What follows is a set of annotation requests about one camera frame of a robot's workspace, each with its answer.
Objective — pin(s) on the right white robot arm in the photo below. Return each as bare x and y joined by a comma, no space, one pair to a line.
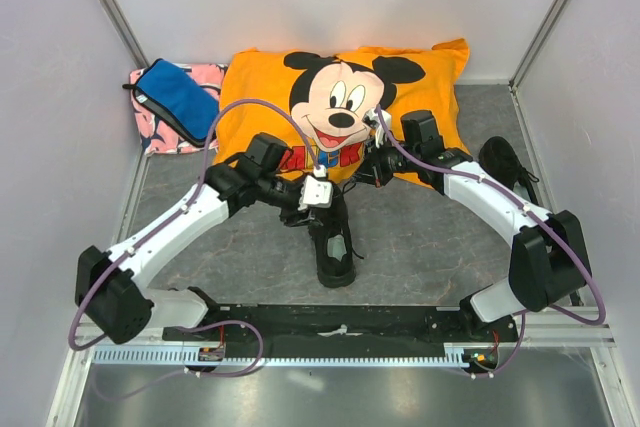
548,259

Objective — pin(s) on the blue cloth pouch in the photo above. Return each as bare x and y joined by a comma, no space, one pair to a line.
166,90

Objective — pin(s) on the pink patterned cloth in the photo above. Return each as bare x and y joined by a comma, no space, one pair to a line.
156,137

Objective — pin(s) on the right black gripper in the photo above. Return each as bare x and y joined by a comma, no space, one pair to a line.
372,171

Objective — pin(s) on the right aluminium frame post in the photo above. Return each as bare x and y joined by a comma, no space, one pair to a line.
540,38

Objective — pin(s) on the black shoelace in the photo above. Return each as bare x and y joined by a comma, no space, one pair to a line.
349,185

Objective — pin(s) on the slotted grey cable duct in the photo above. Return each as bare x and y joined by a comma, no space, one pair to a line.
175,355

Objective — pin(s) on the black shoe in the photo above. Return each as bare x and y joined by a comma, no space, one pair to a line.
498,158
333,247

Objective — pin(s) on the orange Mickey Mouse pillow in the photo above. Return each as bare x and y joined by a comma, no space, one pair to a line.
316,104

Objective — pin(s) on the aluminium rail at right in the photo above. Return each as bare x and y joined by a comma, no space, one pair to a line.
553,329

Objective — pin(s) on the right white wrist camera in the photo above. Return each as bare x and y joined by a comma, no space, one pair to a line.
379,123

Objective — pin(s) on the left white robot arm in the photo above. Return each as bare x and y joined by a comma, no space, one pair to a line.
113,286

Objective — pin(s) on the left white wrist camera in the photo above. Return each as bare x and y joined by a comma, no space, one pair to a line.
316,190

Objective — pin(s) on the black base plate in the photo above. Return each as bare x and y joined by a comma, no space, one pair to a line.
342,332

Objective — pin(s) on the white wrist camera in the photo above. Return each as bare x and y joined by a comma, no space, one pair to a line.
379,123
316,190

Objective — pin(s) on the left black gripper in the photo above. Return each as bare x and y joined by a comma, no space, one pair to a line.
296,217

